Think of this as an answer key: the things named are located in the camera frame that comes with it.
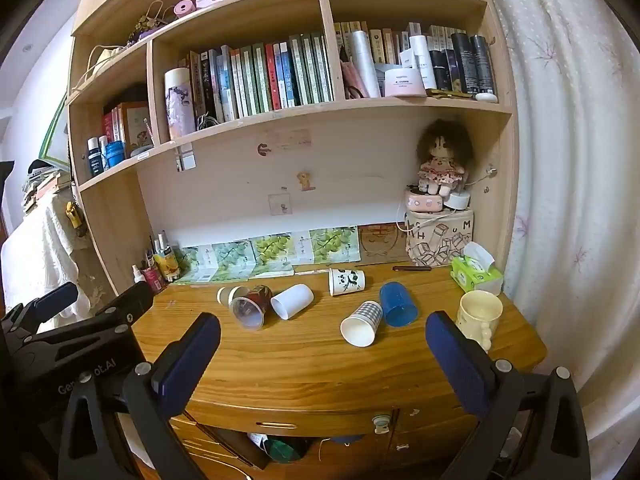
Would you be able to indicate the yellow figurine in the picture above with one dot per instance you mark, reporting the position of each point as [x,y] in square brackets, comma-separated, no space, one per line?
[75,217]

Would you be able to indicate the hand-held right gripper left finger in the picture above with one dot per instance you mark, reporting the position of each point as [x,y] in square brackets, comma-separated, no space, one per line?
[187,355]

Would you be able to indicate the row of upright books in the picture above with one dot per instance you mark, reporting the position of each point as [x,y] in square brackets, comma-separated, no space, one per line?
[270,77]

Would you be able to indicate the pile of books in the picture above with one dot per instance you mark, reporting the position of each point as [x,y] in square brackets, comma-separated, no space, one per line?
[42,180]

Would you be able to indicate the pink cream jar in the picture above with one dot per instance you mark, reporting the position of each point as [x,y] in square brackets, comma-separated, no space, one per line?
[404,82]

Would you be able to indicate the black cosmetic bottle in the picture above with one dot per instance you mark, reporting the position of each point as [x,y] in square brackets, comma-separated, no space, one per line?
[461,62]
[483,62]
[441,71]

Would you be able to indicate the white round device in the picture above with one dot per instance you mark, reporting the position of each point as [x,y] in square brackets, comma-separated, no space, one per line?
[457,201]

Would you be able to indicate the grape print leaflet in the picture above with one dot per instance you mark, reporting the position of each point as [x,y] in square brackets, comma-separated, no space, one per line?
[272,252]
[332,245]
[220,260]

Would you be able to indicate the pink tape roll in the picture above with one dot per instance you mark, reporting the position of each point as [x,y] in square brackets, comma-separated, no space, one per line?
[184,8]

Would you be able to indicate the patterned storage box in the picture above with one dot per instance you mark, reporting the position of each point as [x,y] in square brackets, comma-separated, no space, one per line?
[440,242]

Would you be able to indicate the white cosmetic bottle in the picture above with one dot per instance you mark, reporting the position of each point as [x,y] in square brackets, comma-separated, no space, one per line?
[422,60]

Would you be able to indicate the white spray bottle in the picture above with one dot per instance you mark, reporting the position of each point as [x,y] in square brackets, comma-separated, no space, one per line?
[136,274]

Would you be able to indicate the white small round case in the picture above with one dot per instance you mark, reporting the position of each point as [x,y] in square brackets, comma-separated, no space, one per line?
[486,97]

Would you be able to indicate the green tissue box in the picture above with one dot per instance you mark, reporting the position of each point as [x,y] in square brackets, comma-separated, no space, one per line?
[475,275]

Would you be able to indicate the wooden bookshelf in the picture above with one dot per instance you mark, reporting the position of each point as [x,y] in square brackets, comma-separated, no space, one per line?
[115,220]

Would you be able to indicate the curly haired rag doll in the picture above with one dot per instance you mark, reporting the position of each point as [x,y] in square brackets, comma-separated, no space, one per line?
[444,157]

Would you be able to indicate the illustrated brown box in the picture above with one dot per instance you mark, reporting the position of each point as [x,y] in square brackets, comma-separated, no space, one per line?
[135,126]

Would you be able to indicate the clear tall bottle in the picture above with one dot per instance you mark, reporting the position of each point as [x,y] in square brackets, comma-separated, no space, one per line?
[364,62]

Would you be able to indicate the plain white cup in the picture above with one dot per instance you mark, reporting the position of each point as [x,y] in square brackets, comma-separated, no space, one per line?
[291,301]

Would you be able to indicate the white floral curtain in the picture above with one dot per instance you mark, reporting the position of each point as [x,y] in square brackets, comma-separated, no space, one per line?
[565,160]

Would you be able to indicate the white hanging label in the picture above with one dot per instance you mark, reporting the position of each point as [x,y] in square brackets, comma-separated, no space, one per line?
[186,157]

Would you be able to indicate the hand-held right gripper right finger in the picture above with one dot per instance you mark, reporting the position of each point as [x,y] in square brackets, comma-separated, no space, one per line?
[457,366]

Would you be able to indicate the white floral thermos bottle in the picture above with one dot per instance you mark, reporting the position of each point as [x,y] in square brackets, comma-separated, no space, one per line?
[179,105]

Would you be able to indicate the wooden desk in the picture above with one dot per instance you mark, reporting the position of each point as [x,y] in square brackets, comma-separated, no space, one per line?
[300,355]

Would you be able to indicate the dark pen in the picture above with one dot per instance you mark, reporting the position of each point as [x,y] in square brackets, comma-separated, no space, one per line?
[411,268]

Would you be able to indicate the engraved wooden board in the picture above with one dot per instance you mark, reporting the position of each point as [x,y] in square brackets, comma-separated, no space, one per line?
[378,242]

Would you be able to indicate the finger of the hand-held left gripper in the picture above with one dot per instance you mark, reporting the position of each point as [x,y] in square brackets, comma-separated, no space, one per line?
[55,301]
[127,301]

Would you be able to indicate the yellow bottle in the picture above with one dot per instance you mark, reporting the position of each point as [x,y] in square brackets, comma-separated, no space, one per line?
[167,262]

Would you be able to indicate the blue plastic cup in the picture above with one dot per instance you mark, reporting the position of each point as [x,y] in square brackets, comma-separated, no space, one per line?
[398,304]

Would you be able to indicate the pink small box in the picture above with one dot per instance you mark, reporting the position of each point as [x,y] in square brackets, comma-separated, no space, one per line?
[425,202]

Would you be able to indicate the row of pale spined books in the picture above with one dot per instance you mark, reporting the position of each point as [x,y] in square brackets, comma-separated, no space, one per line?
[385,42]

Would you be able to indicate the dark small bottle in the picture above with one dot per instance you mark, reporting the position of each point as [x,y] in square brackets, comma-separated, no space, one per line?
[93,156]

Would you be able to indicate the blue jar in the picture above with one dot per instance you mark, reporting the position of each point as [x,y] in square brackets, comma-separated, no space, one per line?
[115,153]

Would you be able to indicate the purple gift bag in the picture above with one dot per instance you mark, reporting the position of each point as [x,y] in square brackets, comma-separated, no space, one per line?
[147,26]

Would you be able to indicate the checked paper cup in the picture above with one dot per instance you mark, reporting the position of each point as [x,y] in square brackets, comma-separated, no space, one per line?
[362,324]

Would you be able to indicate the panda print paper cup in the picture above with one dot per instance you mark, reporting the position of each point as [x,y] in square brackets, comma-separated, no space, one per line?
[346,281]

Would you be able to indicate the white lace cloth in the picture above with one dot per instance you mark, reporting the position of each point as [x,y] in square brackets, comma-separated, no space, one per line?
[40,255]

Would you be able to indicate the cream ceramic mug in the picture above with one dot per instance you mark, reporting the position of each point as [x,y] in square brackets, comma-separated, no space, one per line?
[479,316]

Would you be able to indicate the red small container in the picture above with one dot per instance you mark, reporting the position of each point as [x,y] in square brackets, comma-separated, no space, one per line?
[152,277]

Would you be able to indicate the green framed board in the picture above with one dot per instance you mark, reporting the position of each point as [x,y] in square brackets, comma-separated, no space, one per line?
[52,130]

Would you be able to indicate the white suction hook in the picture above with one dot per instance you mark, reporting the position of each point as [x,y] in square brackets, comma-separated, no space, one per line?
[381,423]

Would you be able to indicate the brown rimmed paper cup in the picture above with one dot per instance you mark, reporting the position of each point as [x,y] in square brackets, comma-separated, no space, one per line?
[229,294]

